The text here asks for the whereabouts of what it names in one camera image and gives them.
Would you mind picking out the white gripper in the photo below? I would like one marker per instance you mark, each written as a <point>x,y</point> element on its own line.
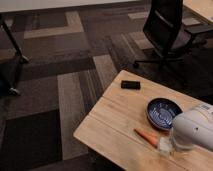
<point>179,143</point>

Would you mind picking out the white sponge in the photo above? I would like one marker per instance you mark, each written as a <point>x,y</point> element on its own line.
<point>165,146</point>

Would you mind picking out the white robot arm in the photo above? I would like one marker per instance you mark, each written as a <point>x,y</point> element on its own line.
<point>193,127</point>

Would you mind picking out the blue ceramic bowl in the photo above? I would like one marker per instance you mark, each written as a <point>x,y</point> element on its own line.
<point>161,112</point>

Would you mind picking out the orange carrot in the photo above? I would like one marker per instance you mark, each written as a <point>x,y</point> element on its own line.
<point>152,139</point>

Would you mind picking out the black rectangular block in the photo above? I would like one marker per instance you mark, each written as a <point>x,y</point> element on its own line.
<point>130,85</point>

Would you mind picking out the black office chair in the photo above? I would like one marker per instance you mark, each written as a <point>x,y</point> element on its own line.
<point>163,29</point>

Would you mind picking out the wooden desk at top right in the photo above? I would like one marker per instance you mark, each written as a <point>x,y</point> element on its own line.
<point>203,8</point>

